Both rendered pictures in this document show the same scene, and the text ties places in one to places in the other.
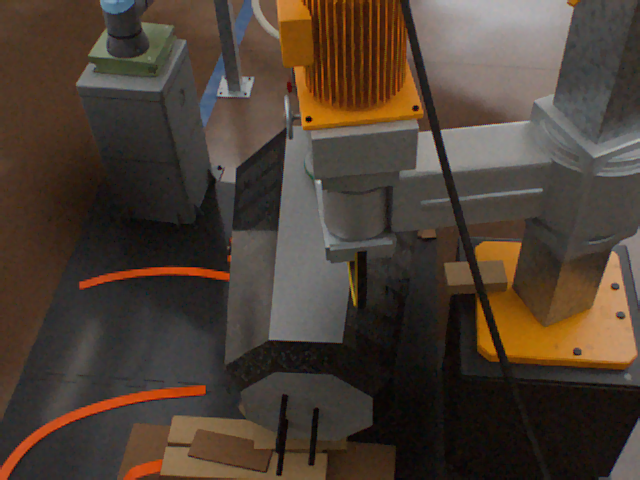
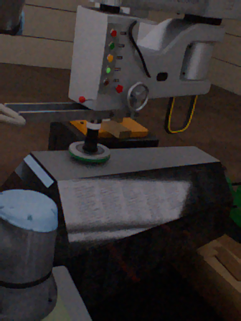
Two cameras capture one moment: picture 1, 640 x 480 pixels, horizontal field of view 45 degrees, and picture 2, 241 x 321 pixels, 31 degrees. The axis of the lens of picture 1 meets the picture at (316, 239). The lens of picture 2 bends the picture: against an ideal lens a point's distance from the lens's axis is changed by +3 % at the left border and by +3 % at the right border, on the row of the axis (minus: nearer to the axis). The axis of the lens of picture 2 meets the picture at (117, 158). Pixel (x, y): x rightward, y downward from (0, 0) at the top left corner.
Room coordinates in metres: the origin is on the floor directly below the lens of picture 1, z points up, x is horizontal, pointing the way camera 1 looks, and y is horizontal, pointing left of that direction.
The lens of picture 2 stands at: (3.47, 1.57, 1.71)
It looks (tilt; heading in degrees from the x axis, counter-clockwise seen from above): 22 degrees down; 228
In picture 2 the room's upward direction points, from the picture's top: 10 degrees clockwise
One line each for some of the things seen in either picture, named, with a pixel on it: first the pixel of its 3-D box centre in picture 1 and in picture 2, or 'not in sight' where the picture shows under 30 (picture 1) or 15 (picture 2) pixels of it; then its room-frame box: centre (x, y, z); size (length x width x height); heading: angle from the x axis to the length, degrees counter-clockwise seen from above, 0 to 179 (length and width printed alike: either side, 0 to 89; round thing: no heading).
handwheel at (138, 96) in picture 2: (299, 116); (133, 94); (2.07, 0.03, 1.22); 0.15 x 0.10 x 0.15; 3
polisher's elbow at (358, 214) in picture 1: (356, 193); (192, 59); (1.54, -0.12, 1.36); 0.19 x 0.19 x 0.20
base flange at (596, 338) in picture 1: (550, 300); (105, 122); (1.57, -0.77, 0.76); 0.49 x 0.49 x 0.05; 81
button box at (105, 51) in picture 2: not in sight; (107, 57); (2.26, 0.03, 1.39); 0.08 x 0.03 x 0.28; 3
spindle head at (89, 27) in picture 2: not in sight; (115, 63); (2.12, -0.09, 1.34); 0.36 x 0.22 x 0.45; 3
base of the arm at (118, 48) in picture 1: (126, 36); (19, 281); (3.01, 0.77, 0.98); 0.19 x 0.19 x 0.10
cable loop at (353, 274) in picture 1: (356, 261); (181, 109); (1.54, -0.12, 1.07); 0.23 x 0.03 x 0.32; 3
